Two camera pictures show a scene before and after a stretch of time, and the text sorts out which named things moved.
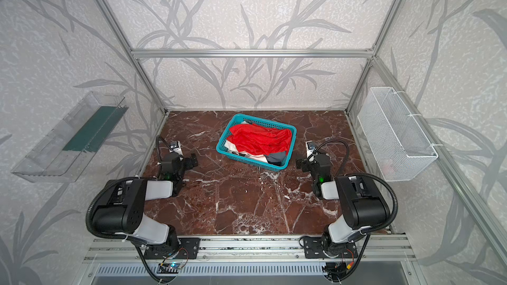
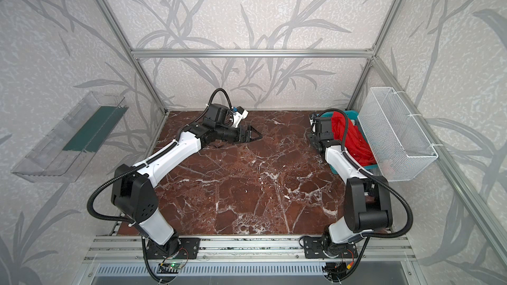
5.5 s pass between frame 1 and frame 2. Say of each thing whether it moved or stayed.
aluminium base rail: stayed
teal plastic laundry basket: moved
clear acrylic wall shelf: stayed
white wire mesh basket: stayed
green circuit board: stayed
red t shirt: moved
